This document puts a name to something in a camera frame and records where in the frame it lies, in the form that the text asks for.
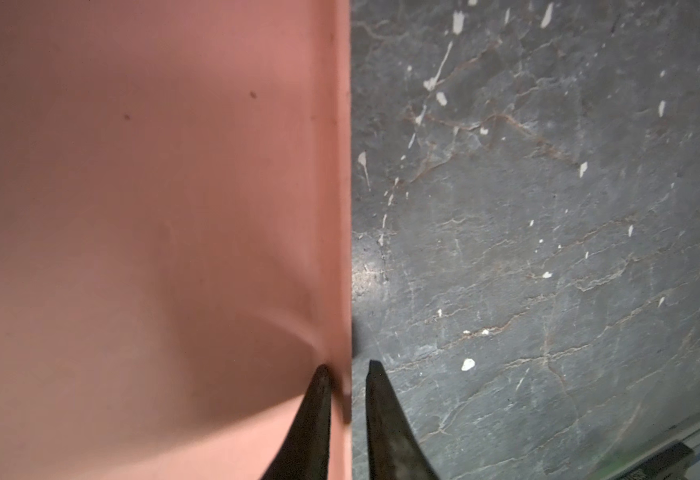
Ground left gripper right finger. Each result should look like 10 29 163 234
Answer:
365 360 439 480

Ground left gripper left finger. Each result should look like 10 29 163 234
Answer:
261 364 332 480

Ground pink plastic tray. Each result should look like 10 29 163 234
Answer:
0 1 351 479

